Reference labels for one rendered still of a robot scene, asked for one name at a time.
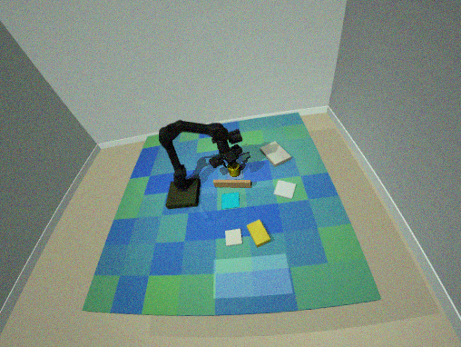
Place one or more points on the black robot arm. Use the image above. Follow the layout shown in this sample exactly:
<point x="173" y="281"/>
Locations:
<point x="219" y="135"/>

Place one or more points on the white flat block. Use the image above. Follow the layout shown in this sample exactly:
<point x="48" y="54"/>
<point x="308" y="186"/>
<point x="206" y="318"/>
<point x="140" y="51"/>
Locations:
<point x="233" y="237"/>

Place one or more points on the yellow block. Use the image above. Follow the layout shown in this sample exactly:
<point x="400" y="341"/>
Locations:
<point x="258" y="233"/>

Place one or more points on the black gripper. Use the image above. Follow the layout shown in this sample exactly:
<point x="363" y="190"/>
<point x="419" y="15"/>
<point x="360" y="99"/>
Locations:
<point x="215" y="162"/>

